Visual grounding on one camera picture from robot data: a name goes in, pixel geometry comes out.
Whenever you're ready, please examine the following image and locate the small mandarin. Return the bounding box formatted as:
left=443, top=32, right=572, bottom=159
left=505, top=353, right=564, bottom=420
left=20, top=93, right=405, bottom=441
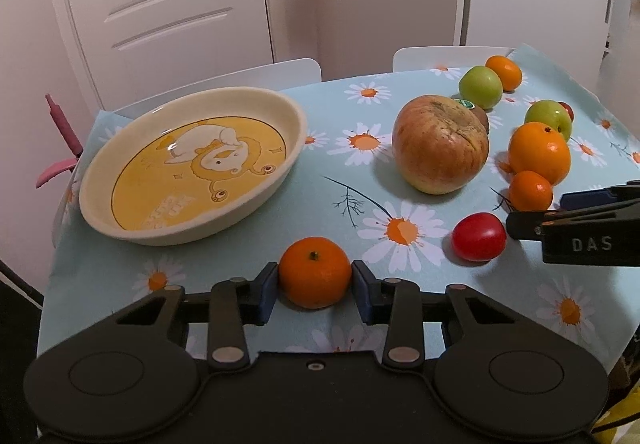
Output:
left=509, top=170, right=553, bottom=212
left=279, top=237, right=352, bottom=310

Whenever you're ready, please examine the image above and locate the red cherry tomato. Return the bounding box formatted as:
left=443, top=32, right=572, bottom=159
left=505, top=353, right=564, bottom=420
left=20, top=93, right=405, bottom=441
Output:
left=451, top=212, right=506, bottom=262
left=558, top=102, right=575, bottom=122

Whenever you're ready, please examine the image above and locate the large orange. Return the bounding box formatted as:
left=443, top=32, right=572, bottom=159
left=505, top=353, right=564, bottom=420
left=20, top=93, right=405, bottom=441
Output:
left=508, top=121, right=572, bottom=186

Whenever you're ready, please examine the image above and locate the green apple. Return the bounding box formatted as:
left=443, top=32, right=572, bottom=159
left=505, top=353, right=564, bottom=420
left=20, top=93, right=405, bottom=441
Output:
left=459, top=66, right=503, bottom=110
left=525, top=100, right=573, bottom=141

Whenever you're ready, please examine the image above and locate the large yellowish red apple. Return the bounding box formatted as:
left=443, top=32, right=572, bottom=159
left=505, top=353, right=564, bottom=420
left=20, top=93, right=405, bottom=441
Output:
left=392, top=95, right=489, bottom=195

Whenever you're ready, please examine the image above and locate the brown kiwi with sticker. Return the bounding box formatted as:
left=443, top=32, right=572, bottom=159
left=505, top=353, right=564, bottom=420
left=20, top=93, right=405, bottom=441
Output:
left=456, top=98, right=489, bottom=132

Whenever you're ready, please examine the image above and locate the daisy print blue tablecloth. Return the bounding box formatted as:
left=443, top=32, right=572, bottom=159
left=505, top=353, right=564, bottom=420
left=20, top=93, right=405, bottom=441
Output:
left=38, top=46, right=639, bottom=367

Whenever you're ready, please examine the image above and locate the oval cream yellow dish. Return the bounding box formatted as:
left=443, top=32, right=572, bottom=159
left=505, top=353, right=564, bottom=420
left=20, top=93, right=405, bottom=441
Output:
left=78, top=86, right=307, bottom=246

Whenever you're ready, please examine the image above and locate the orange at far corner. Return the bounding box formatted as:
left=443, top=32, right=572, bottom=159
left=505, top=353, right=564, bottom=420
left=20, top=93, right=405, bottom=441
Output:
left=485, top=55, right=523, bottom=92

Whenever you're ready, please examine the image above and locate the white chair back right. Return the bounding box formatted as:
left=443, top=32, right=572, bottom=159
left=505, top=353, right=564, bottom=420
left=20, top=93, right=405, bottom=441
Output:
left=392, top=45, right=513, bottom=72

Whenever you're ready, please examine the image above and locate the white chair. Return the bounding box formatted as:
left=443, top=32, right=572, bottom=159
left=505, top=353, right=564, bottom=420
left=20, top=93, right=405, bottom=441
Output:
left=392, top=45, right=513, bottom=72
left=115, top=58, right=322, bottom=119

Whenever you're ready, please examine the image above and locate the white chair back left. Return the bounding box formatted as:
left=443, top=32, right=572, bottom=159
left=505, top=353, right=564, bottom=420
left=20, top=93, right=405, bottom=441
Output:
left=115, top=58, right=322, bottom=119

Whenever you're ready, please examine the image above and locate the white panel door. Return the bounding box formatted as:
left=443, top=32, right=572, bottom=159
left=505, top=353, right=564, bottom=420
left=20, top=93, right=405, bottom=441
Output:
left=52, top=0, right=274, bottom=114

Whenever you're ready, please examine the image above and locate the pink handled broom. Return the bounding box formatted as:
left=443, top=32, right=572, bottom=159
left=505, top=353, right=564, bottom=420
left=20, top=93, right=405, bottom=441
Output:
left=34, top=93, right=86, bottom=190

